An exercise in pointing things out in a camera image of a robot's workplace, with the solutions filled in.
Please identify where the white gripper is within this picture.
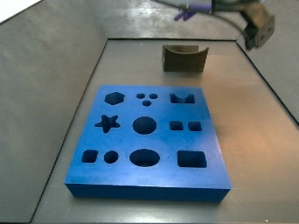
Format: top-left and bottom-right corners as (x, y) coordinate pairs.
(154, 0), (258, 12)

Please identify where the purple three-prong object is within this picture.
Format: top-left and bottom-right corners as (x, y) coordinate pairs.
(174, 3), (211, 21)

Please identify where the black curved fixture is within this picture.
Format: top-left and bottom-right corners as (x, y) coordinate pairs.
(163, 45), (210, 73)

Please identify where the blue foam shape-hole block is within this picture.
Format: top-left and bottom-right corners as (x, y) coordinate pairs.
(64, 85), (231, 202)

